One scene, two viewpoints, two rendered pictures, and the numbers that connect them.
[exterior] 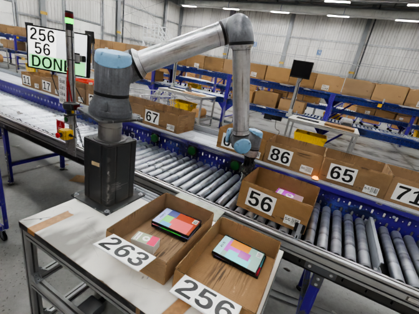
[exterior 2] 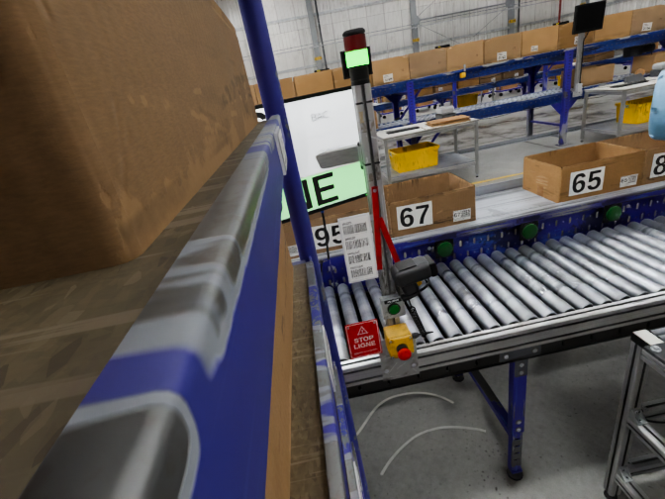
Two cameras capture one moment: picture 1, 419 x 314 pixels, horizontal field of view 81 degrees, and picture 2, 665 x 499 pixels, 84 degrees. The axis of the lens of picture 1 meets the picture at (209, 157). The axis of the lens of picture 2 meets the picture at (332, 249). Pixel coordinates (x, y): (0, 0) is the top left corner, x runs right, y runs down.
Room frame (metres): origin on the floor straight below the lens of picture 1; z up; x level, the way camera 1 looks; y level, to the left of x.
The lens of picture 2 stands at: (0.97, 1.60, 1.57)
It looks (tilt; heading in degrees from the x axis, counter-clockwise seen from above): 24 degrees down; 334
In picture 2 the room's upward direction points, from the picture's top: 11 degrees counter-clockwise
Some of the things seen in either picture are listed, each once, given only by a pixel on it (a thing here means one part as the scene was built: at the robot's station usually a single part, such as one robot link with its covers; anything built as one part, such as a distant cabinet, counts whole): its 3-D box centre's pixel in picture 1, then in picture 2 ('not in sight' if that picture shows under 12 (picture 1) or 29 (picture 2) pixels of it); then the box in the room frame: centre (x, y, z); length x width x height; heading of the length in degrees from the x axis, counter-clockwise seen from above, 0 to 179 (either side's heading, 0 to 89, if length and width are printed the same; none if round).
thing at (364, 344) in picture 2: (63, 129); (373, 337); (1.75, 1.13, 0.85); 0.16 x 0.01 x 0.13; 65
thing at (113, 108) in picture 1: (111, 102); not in sight; (1.12, 0.49, 1.25); 0.19 x 0.19 x 0.10
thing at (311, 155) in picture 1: (294, 154); (655, 154); (1.77, -0.63, 0.96); 0.39 x 0.29 x 0.17; 65
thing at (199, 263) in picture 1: (231, 263); not in sight; (0.73, -0.15, 0.80); 0.38 x 0.28 x 0.10; 156
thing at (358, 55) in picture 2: (69, 18); (355, 50); (1.75, 1.06, 1.62); 0.05 x 0.05 x 0.06
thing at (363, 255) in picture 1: (361, 241); not in sight; (1.15, -0.90, 0.72); 0.52 x 0.05 x 0.05; 155
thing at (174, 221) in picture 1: (177, 221); not in sight; (0.95, 0.10, 0.79); 0.19 x 0.14 x 0.02; 70
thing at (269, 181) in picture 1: (278, 196); not in sight; (1.29, -0.44, 0.83); 0.39 x 0.29 x 0.17; 63
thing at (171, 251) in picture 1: (164, 230); not in sight; (0.86, 0.13, 0.80); 0.38 x 0.28 x 0.10; 157
